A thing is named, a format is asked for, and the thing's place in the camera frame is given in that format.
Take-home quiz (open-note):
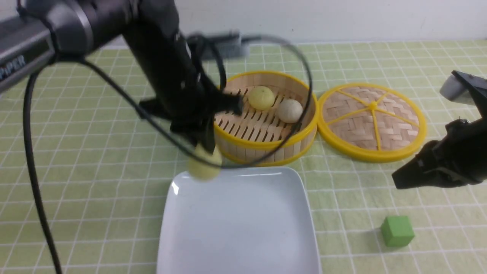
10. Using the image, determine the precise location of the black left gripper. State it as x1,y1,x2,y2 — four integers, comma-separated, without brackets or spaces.
139,82,244,155

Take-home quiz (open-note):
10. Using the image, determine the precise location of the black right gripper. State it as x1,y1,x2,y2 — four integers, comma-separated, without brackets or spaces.
392,118,487,190

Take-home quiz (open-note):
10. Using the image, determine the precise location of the yellow steamed bun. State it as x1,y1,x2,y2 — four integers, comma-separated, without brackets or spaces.
187,143,222,182
248,86,275,110

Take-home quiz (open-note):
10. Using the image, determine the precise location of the white steamed bun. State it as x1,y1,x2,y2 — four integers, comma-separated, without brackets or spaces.
276,99,303,124

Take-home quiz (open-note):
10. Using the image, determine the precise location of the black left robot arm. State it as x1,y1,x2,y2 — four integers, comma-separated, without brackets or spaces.
1,0,232,154

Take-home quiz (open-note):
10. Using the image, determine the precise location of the white square plate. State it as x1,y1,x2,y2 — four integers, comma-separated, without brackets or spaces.
156,166,322,274

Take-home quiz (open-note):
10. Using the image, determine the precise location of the bamboo steamer basket yellow rim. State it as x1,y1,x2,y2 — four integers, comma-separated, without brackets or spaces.
214,71,318,166

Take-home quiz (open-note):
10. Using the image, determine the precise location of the green cube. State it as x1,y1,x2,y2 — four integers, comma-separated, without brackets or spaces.
380,215,415,247

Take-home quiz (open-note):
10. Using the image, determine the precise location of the bamboo steamer lid yellow rim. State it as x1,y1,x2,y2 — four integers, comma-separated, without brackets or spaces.
318,83,427,163

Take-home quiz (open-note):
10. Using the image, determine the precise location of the green checkered tablecloth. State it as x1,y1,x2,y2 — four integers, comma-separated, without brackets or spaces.
0,40,487,274

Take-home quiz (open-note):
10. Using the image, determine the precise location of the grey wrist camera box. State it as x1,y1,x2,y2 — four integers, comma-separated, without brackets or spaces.
205,32,250,59

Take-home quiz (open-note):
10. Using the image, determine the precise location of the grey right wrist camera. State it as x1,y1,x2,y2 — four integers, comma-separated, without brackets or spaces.
439,70,487,118

